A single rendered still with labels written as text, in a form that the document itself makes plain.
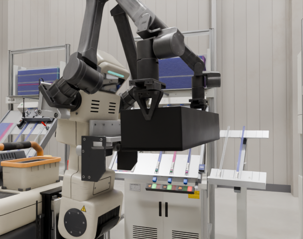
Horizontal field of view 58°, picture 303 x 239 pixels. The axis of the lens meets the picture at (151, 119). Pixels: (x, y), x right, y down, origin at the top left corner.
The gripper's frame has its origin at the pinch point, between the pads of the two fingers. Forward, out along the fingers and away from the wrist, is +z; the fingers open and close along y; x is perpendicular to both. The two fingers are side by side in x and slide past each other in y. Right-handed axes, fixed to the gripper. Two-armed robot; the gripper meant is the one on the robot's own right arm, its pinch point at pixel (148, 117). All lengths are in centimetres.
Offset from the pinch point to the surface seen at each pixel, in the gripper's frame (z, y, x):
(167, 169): 33, 121, 39
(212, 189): 56, 170, 16
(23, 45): -160, 323, 398
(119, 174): 37, 114, 74
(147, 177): 38, 116, 52
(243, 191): 48, 133, -12
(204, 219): 65, 121, 13
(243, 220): 67, 133, -11
